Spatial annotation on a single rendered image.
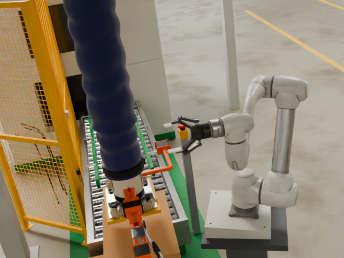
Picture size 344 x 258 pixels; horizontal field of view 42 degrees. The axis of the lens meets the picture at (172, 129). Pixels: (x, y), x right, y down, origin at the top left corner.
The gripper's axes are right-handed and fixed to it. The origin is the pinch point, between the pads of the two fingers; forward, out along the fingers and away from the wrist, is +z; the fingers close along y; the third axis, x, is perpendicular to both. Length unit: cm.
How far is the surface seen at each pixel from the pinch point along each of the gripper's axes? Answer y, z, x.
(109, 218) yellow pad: 46, 35, 13
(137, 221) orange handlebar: 33.6, 21.5, -11.2
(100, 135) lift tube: 1.6, 30.6, 21.7
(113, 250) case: 64, 37, 10
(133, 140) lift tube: 6.6, 15.0, 19.4
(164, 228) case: 64, 8, 17
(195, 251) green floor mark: 158, -22, 98
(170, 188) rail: 99, -10, 107
